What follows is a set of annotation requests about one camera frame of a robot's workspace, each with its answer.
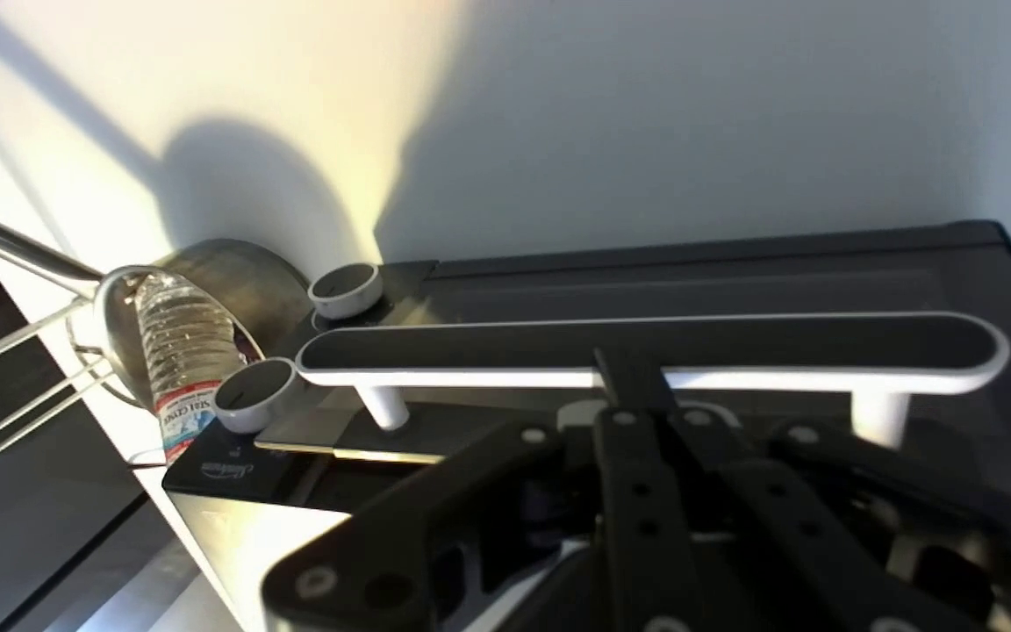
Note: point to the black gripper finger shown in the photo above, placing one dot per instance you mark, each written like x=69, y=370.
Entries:
x=633, y=380

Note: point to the lower white oven knob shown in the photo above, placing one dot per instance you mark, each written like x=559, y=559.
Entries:
x=254, y=394

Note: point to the clear plastic water bottle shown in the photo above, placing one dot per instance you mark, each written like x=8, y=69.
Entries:
x=188, y=347

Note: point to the white wire rack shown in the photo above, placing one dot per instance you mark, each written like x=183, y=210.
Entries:
x=42, y=370

